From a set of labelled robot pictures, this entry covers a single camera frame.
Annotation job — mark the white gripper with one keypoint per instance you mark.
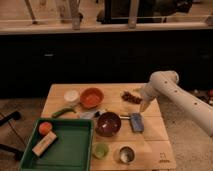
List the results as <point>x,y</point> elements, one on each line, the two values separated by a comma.
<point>148,93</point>

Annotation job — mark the dark red grape bunch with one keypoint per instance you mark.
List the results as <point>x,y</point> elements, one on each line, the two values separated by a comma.
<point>127,96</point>

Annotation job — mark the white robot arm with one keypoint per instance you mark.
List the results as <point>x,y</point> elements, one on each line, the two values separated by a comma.
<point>166,83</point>

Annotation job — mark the purple bowl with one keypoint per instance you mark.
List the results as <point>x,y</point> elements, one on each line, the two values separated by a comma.
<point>108,124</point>

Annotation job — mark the orange bowl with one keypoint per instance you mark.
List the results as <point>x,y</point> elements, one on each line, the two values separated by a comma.
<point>91,97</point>

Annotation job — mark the blue sponge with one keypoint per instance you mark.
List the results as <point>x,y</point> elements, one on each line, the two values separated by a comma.
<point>136,122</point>

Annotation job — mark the silver metal cup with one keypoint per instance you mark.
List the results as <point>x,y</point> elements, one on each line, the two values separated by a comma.
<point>126,155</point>

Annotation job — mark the grey dish brush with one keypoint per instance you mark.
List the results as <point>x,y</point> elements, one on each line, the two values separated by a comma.
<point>89,115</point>

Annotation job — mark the light green cup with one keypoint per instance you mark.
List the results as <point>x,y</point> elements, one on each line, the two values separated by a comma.
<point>100,150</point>

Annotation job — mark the green pepper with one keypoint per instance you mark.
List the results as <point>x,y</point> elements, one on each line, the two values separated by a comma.
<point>61,112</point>

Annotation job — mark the green tray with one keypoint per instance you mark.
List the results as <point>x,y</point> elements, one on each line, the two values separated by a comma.
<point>71,151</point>

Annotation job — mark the orange ball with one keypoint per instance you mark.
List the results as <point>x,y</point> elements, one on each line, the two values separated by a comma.
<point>45,128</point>

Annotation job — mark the wooden block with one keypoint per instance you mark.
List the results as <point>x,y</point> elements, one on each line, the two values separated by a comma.
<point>44,143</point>

